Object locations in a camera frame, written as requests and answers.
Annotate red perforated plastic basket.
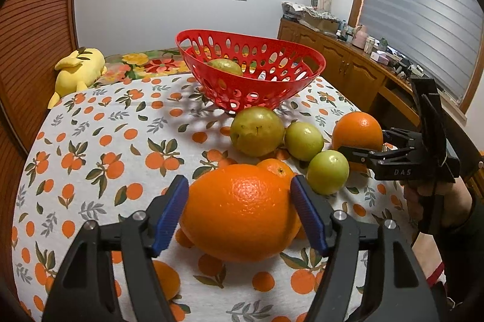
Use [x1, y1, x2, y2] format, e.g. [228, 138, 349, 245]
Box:
[175, 29, 326, 115]

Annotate orange-print white tablecloth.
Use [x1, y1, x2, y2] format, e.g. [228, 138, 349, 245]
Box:
[11, 74, 447, 322]

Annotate wooden slatted wardrobe door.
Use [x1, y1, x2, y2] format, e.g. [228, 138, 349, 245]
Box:
[0, 0, 82, 307]

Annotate large yellow-green fruit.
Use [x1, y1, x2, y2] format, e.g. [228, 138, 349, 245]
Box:
[230, 106, 286, 157]

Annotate medium orange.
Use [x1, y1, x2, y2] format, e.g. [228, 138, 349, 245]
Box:
[332, 111, 384, 171]

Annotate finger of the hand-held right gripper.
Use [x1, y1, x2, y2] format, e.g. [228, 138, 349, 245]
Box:
[382, 128, 420, 152]
[338, 145, 411, 171]

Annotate row of bottles and jars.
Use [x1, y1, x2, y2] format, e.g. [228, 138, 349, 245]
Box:
[336, 20, 428, 79]

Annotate grey window blind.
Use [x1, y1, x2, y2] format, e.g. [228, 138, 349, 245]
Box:
[357, 0, 484, 103]

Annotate pile of papers and boxes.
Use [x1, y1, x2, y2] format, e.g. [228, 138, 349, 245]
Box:
[282, 2, 343, 35]

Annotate wooden cabinet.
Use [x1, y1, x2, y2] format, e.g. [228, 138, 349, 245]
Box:
[278, 18, 428, 126]

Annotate small green fruit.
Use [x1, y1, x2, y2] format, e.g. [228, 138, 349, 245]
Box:
[307, 150, 349, 195]
[284, 122, 325, 161]

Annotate yellowish green fruit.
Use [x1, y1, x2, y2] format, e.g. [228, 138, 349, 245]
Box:
[207, 58, 244, 77]

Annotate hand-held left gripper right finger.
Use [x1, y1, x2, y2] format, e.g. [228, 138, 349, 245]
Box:
[290, 174, 439, 322]

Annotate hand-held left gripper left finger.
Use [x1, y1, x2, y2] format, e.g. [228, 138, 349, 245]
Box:
[41, 174, 190, 322]

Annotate person's right forearm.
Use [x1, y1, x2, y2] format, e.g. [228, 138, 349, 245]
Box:
[410, 201, 484, 307]

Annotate large orange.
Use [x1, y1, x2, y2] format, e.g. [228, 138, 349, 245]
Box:
[179, 163, 303, 264]

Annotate person's right hand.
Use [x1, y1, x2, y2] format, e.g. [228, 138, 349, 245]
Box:
[403, 180, 473, 232]

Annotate floral bedsheet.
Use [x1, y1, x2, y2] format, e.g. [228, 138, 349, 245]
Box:
[91, 48, 197, 86]

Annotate small mandarin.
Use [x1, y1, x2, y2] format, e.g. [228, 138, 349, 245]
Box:
[257, 158, 296, 181]
[151, 259, 181, 302]

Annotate yellow plush toy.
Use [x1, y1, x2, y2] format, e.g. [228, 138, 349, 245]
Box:
[47, 47, 107, 109]

